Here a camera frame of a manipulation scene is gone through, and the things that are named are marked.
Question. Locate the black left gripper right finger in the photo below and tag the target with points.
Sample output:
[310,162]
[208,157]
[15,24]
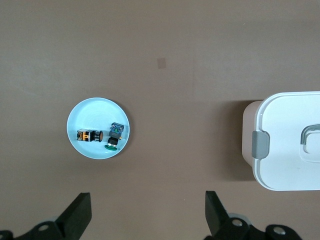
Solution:
[217,220]

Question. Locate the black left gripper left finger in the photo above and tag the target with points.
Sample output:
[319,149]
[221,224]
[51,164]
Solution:
[72,220]

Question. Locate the grey box latch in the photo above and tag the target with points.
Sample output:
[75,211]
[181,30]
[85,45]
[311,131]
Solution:
[260,145]

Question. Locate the white lidded storage box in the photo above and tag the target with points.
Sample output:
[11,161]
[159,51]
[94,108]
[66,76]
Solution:
[282,160]

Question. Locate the light blue round plate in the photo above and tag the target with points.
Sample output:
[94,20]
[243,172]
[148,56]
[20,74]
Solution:
[95,112]

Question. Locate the green push button switch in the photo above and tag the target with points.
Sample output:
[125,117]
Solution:
[115,136]

